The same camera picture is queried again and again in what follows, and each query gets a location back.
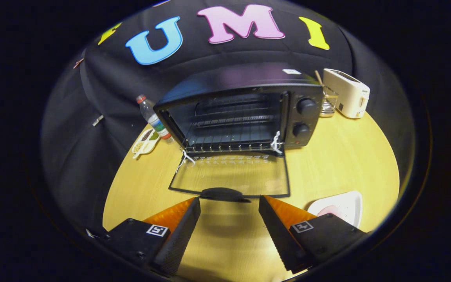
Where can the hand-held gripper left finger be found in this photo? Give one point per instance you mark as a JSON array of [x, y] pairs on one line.
[[180, 239]]

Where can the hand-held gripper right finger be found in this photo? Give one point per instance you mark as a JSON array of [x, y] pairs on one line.
[[276, 235]]

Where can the pink round meat slice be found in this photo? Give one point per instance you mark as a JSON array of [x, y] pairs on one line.
[[331, 210]]

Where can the white square plate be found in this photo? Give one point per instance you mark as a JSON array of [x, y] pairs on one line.
[[349, 203]]

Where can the black toaster oven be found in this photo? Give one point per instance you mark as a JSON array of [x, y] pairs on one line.
[[249, 78]]

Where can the white bread toaster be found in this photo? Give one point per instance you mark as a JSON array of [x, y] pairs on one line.
[[349, 94]]

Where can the clear plastic water bottle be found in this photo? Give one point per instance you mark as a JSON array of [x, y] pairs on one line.
[[153, 117]]

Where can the clear glass cup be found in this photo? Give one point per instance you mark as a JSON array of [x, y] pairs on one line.
[[329, 103]]

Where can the white clothespin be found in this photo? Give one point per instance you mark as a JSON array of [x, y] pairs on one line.
[[98, 120]]

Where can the thin wooden stick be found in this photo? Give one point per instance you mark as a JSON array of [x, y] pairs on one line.
[[318, 77]]

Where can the reddish clothespin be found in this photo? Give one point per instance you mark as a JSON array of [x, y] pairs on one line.
[[78, 63]]

